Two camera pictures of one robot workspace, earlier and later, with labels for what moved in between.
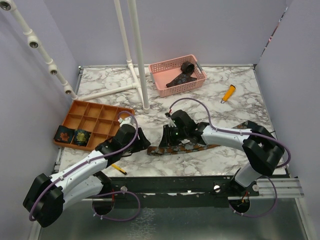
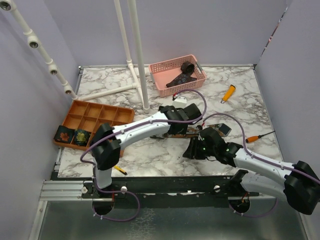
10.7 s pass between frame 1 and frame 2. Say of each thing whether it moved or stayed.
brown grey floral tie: moved
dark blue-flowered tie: stayed
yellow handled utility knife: stayed
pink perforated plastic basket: stayed
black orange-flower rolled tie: stayed
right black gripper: moved
